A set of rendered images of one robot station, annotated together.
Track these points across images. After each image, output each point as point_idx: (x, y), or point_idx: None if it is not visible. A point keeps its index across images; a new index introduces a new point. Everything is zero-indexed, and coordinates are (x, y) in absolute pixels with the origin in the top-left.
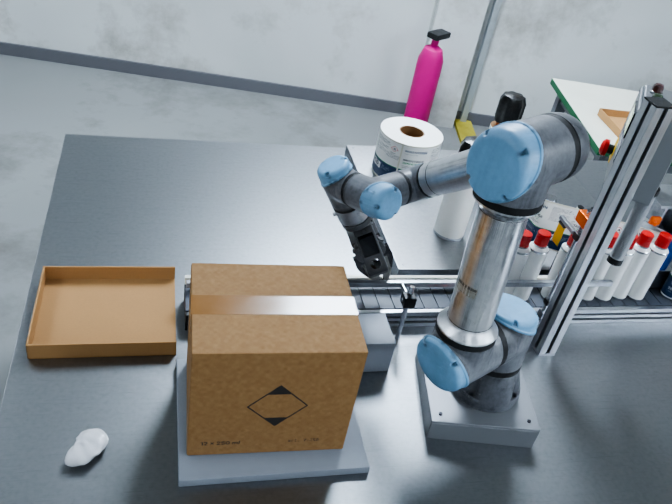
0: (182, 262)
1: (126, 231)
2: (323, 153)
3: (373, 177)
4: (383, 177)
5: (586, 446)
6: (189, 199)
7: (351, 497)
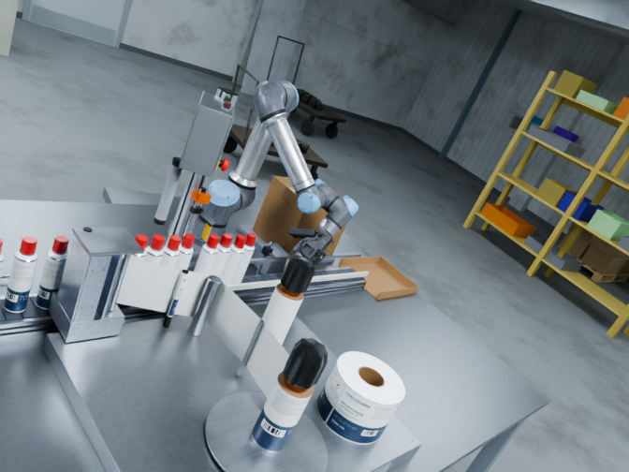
0: (385, 309)
1: (426, 325)
2: (431, 454)
3: (329, 189)
4: (325, 187)
5: (136, 231)
6: (434, 357)
7: (239, 222)
